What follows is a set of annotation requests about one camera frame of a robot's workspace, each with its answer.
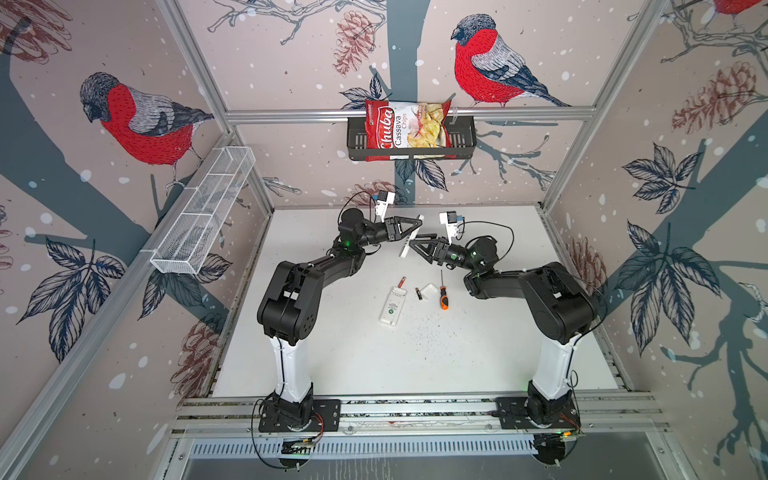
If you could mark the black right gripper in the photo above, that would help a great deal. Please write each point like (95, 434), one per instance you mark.
(427, 251)

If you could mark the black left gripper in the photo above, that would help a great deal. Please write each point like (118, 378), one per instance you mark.
(393, 230)

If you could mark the white battery cover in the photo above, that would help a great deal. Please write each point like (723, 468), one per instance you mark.
(429, 291)

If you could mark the orange black screwdriver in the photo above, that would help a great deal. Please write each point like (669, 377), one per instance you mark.
(444, 300)

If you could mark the grey-faced white remote control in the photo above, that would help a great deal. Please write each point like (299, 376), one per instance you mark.
(406, 247)

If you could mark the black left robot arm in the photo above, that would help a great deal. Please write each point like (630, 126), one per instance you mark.
(289, 308)

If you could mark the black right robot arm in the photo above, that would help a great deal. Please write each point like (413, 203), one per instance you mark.
(561, 309)

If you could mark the red cassava chips bag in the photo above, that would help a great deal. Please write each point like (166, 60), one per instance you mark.
(406, 125)

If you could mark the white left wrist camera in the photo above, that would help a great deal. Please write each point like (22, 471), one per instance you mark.
(383, 199)

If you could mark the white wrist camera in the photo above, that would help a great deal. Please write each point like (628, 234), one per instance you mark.
(383, 199)
(451, 220)

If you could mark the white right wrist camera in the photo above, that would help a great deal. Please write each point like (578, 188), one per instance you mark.
(451, 220)

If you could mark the black wall basket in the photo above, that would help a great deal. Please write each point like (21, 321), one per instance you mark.
(456, 138)

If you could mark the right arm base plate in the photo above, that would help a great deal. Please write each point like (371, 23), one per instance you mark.
(519, 413)

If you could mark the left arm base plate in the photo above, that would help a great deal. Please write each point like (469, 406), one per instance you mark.
(276, 415)

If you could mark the white wire mesh basket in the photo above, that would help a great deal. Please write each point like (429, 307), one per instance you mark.
(193, 233)

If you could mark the aluminium mounting rail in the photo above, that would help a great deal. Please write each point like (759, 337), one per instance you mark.
(598, 411)

